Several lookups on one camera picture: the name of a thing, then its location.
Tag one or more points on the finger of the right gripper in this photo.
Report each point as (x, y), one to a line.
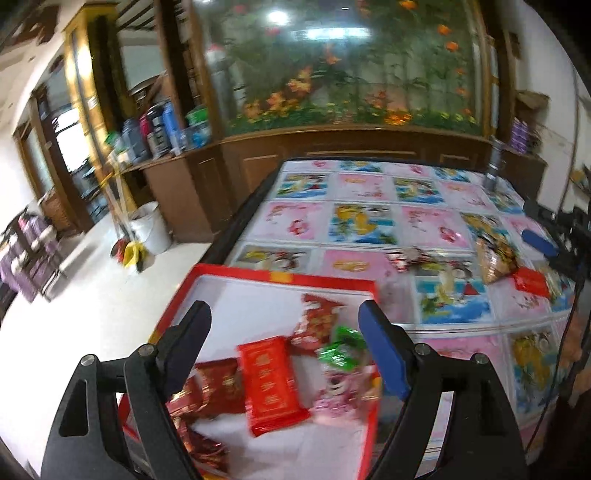
(540, 244)

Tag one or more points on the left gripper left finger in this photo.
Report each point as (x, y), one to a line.
(86, 440)

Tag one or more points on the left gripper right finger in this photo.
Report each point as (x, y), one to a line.
(482, 439)

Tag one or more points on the brown gold snack bag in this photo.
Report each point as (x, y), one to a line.
(497, 259)

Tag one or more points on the pink bear snack packet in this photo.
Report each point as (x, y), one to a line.
(347, 397)

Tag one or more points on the red rectangular snack packet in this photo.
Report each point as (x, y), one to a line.
(271, 395)

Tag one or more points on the green snack packet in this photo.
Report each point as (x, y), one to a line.
(346, 350)

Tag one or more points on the red gift box tray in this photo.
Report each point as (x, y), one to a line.
(209, 411)

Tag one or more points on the dark red snack packet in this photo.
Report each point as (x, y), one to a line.
(314, 329)

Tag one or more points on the colourful fruit pattern tablecloth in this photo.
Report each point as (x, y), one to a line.
(415, 253)

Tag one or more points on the silver flashlight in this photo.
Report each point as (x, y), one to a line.
(495, 165)

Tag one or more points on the black square table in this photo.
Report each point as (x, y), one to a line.
(240, 216)

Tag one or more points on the purple bottles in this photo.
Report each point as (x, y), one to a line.
(519, 136)

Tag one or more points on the yellow dustpan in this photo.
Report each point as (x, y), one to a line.
(134, 256)

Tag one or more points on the white plastic bucket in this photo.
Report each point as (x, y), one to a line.
(150, 228)

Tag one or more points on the brown wooden cabinet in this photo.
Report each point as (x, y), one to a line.
(199, 191)

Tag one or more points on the blue thermos flask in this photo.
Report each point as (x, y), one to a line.
(171, 127)

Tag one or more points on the large glass aquarium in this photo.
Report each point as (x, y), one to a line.
(283, 64)

